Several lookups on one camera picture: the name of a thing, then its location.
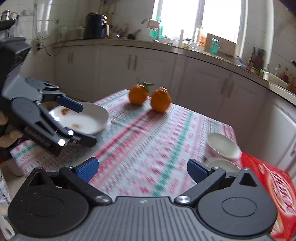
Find red cardboard box right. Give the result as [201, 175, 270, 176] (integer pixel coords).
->
[241, 153, 295, 240]

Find white bowl floral large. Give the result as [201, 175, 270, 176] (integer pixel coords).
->
[205, 133, 242, 161]

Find teal bottle by window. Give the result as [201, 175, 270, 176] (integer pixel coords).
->
[210, 38, 220, 55]

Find patterned handmade tablecloth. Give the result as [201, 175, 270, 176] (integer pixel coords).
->
[11, 90, 236, 198]

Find knobby orange without leaf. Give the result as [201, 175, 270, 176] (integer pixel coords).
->
[151, 87, 171, 113]

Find white plate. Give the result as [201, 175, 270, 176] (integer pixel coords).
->
[49, 102, 110, 135]

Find knife block with knives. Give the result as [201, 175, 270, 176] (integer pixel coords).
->
[252, 47, 266, 70]

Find left hand beige glove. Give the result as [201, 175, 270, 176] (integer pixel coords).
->
[1, 111, 23, 148]

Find orange with green leaf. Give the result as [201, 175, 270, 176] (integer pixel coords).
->
[128, 82, 154, 105]

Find black coffee machine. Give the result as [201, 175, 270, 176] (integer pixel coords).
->
[84, 13, 108, 40]

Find white kitchen cabinets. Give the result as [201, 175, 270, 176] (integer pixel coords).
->
[54, 41, 295, 175]

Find white bowl pink flower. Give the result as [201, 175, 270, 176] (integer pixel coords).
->
[204, 158, 241, 173]

